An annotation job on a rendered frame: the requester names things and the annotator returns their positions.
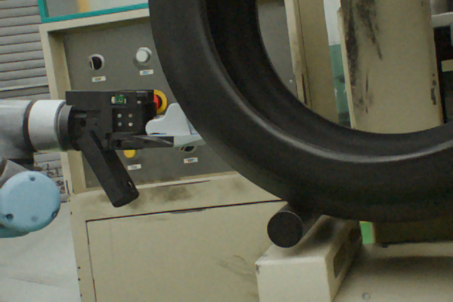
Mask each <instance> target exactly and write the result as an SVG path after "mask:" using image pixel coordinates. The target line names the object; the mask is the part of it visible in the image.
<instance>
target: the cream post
mask: <svg viewBox="0 0 453 302"><path fill-rule="evenodd" d="M340 9H341V14H342V18H343V26H344V33H345V39H344V41H345V51H346V56H347V61H348V71H349V77H350V87H351V89H350V91H351V97H352V107H353V112H354V117H355V126H356V129H358V130H362V131H366V132H375V133H385V134H398V133H407V132H416V131H420V130H424V129H429V128H433V127H436V126H439V125H441V124H444V122H443V116H442V106H441V100H440V85H439V79H438V73H437V63H436V57H435V47H434V43H435V41H434V35H433V30H432V20H431V15H432V14H431V8H430V0H340ZM369 224H370V229H371V235H372V240H373V243H382V242H383V243H390V242H399V241H407V240H409V241H415V240H432V239H433V240H442V239H450V238H453V215H451V216H446V217H442V218H438V219H432V220H429V219H428V220H423V221H412V222H405V223H401V222H394V223H372V222H370V223H369Z"/></svg>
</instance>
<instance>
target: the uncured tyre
mask: <svg viewBox="0 0 453 302"><path fill-rule="evenodd" d="M148 7H149V17H150V21H151V29H152V33H153V37H154V43H155V46H156V51H157V53H158V56H159V60H160V62H161V68H162V70H163V73H164V76H165V77H166V80H167V83H168V84H169V86H170V88H171V91H172V93H173V95H174V97H175V99H176V100H177V101H178V104H179V105H180V108H181V110H182V111H183V112H184V114H185V116H186V117H187V118H188V120H189V121H190V123H191V125H192V126H194V129H195V130H196V131H197V133H198V134H199V135H200V136H201V137H202V138H203V139H204V140H205V141H206V142H207V145H208V146H209V147H210V148H211V149H212V150H213V151H214V152H216V153H217V154H218V155H219V156H220V158H221V159H222V160H223V161H225V162H226V163H227V164H228V165H230V166H231V167H232V168H233V169H234V170H235V171H236V172H238V173H239V174H241V175H242V176H244V177H245V178H246V179H248V180H249V181H251V182H252V183H253V184H255V185H257V186H259V187H260V188H261V189H262V190H265V191H266V192H268V193H270V194H272V195H275V196H276V197H279V198H280V199H283V200H285V201H286V202H289V203H291V204H293V205H296V206H298V207H301V208H304V209H307V210H310V211H313V212H316V213H319V214H324V215H327V216H333V217H337V218H340V219H349V220H355V221H365V222H372V223H394V222H401V223H405V222H412V221H423V220H428V219H429V220H432V219H438V218H442V217H446V216H451V215H453V120H452V121H451V122H448V123H446V124H441V125H439V126H436V127H433V128H429V129H424V130H420V131H416V132H407V133H398V134H385V133H375V132H366V131H362V130H358V129H353V128H351V127H346V126H344V125H343V124H338V123H336V122H333V121H331V120H329V119H327V118H325V117H324V116H322V115H321V114H319V113H317V112H316V111H313V110H312V109H311V108H309V107H308V106H307V105H305V104H304V102H302V101H301V100H300V99H299V98H298V97H297V96H296V95H295V94H293V92H291V90H290V89H289V87H288V86H287V85H286V83H284V81H283V80H282V79H281V78H280V76H279V74H278V73H277V72H276V70H275V67H274V66H273V63H272V62H271V60H270V58H269V55H268V53H267V51H266V49H265V45H264V43H263V36H262V33H261V30H260V23H259V17H258V0H148Z"/></svg>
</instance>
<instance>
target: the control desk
mask: <svg viewBox="0 0 453 302"><path fill-rule="evenodd" d="M258 17H259V23H260V30H261V33H262V36H263V43H264V45H265V49H266V51H267V53H268V55H269V58H270V60H271V62H272V63H273V66H274V67H275V70H276V72H277V73H278V74H279V76H280V78H281V79H282V80H283V81H284V83H286V85H287V86H288V87H289V89H290V90H291V92H293V94H295V95H296V96H297V97H298V98H299V99H300V100H301V101H302V102H304V104H305V105H307V106H308V107H309V108H311V109H312V110H313V111H316V112H317V113H319V114H321V115H322V116H324V117H325V118H327V119H329V120H331V121H333V122H336V123H338V124H339V121H338V111H337V106H336V96H335V91H334V85H333V76H332V71H331V56H330V50H329V44H328V36H327V29H326V14H325V9H324V4H323V0H258ZM38 27H39V31H40V40H41V42H42V49H43V54H44V60H45V68H46V72H47V77H48V81H49V87H50V95H51V100H66V96H65V91H77V90H86V91H117V90H154V102H155V103H156V117H154V120H159V119H160V118H163V117H165V115H166V111H167V109H168V107H169V105H171V104H173V103H178V101H177V100H176V99H175V97H174V95H173V93H172V91H171V88H170V86H169V84H168V83H167V80H166V77H165V76H164V73H163V70H162V68H161V62H160V60H159V56H158V53H157V51H156V46H155V43H154V37H153V33H152V29H151V21H150V17H149V8H144V9H140V10H136V11H123V12H120V13H112V14H108V15H103V16H91V17H87V18H80V19H75V20H70V21H69V20H66V21H59V22H58V21H56V22H54V23H46V24H41V25H39V26H38ZM115 152H116V154H117V155H118V156H119V158H120V160H121V161H122V164H123V165H124V167H125V169H126V170H127V172H128V173H129V174H128V175H129V176H130V178H131V180H132V181H133V183H134V184H135V186H136V188H137V189H138V191H139V197H138V198H137V199H136V200H134V201H133V202H131V203H129V204H126V205H123V206H121V207H116V208H115V207H113V205H112V203H111V202H110V200H109V198H108V196H107V194H106V193H105V191H104V190H103V188H102V187H101V184H100V183H99V180H98V178H97V176H96V175H95V173H94V172H93V170H92V168H91V166H90V165H89V163H88V161H87V160H86V158H85V156H84V155H83V153H82V151H69V152H67V153H59V154H60V158H61V163H62V172H63V176H64V184H65V190H66V194H69V197H70V198H69V199H67V200H68V204H67V205H68V209H69V218H70V223H71V232H72V237H73V246H74V254H75V259H76V273H77V278H78V283H79V296H80V302H260V299H259V293H258V284H257V279H256V269H255V263H256V261H257V260H258V259H259V258H260V257H261V256H262V255H264V254H265V253H266V252H267V250H268V249H269V248H270V246H271V245H272V244H273V242H272V241H271V240H270V239H269V237H268V233H267V225H268V222H269V220H270V218H271V217H272V216H273V215H274V214H275V213H276V212H278V211H279V210H280V209H281V208H283V206H284V205H286V204H287V203H288V202H286V201H285V200H283V199H280V198H279V197H276V196H275V195H272V194H270V193H268V192H266V191H265V190H262V189H261V188H260V187H259V186H257V185H255V184H253V183H252V182H251V181H249V180H248V179H246V178H245V177H244V176H242V175H241V174H239V173H238V172H236V171H235V170H234V169H233V168H232V167H231V166H230V165H228V164H227V163H226V162H225V161H223V160H222V159H221V158H220V156H219V155H218V154H217V153H216V152H214V151H213V150H212V149H211V148H210V147H209V146H208V145H207V143H206V144H204V145H202V146H182V147H168V148H145V149H138V150H128V151H121V150H115Z"/></svg>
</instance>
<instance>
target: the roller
mask: <svg viewBox="0 0 453 302"><path fill-rule="evenodd" d="M321 216H322V214H319V213H316V212H313V211H310V210H307V209H304V208H301V207H298V206H296V205H293V204H291V203H289V202H288V203H287V204H286V205H284V206H283V208H281V209H280V210H279V211H278V212H276V213H275V214H274V215H273V216H272V217H271V218H270V220H269V222H268V225H267V233H268V237H269V239H270V240H271V241H272V242H273V243H274V244H276V245H277V246H279V247H281V248H290V247H292V246H294V245H296V244H297V243H298V242H299V241H300V240H301V239H302V238H303V237H304V236H305V235H306V233H307V232H308V231H309V230H310V228H311V227H312V226H313V225H314V224H315V223H316V221H318V219H319V218H320V217H321Z"/></svg>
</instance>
